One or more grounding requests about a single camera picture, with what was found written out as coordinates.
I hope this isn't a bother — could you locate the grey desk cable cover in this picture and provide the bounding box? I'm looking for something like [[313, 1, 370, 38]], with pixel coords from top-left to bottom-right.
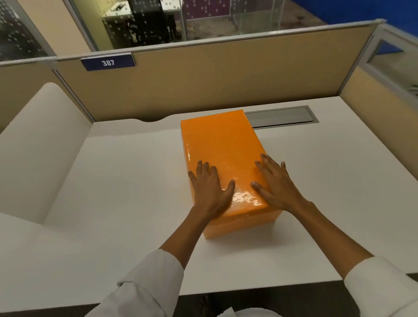
[[244, 105, 319, 129]]

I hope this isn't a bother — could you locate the black office chair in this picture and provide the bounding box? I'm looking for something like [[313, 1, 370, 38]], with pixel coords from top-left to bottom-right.
[[127, 0, 179, 47]]

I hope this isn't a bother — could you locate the person's left hand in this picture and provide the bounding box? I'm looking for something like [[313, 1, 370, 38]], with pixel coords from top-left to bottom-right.
[[188, 160, 236, 219]]

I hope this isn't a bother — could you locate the beige partition with glass window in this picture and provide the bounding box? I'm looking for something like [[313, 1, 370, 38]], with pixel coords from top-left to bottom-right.
[[339, 24, 418, 181]]

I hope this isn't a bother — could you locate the person's white shirt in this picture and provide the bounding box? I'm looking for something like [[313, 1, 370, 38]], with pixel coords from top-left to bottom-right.
[[217, 306, 282, 317]]

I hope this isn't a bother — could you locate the person's right forearm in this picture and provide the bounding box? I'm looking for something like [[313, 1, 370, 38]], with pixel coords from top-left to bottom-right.
[[287, 201, 418, 317]]

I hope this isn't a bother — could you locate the dotted glass wall panel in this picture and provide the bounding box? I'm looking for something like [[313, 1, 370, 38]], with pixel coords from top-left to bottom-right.
[[0, 0, 57, 62]]

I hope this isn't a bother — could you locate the blue number sign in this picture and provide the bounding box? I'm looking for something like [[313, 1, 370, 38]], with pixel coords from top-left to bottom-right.
[[80, 53, 137, 72]]

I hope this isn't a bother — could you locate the person's right hand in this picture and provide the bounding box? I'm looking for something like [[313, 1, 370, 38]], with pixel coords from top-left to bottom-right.
[[250, 153, 311, 213]]

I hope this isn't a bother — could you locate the beige desk partition panel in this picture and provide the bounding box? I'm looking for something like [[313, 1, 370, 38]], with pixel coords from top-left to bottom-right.
[[52, 20, 386, 123], [0, 57, 96, 134]]

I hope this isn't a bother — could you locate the orange box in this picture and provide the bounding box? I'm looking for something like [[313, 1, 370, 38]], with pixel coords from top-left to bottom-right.
[[180, 109, 283, 240]]

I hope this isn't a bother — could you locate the person's left forearm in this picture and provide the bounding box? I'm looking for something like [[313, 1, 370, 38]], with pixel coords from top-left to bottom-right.
[[84, 205, 226, 317]]

